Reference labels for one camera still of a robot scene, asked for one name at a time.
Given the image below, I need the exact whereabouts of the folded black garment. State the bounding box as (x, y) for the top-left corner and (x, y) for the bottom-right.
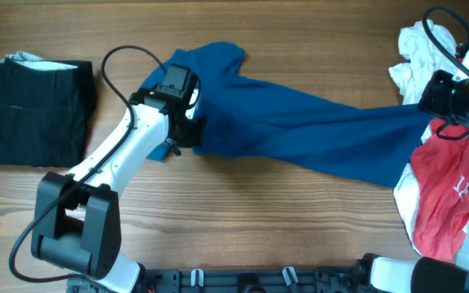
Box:
(0, 60), (97, 168)

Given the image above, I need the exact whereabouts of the blue polo shirt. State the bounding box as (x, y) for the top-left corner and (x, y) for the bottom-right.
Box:
(165, 42), (431, 188)

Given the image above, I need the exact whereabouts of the red t-shirt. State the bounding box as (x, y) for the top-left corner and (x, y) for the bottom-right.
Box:
(410, 119), (469, 260)

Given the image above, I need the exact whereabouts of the white garment under black stack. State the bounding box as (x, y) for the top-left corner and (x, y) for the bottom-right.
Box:
(0, 51), (77, 71)

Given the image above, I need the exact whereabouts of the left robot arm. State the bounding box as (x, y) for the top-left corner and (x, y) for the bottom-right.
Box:
(31, 64), (204, 292)

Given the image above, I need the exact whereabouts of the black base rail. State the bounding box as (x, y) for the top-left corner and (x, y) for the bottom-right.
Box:
(132, 266), (378, 293)

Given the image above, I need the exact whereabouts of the left black camera cable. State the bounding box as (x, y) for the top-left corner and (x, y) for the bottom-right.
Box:
(8, 45), (169, 284)

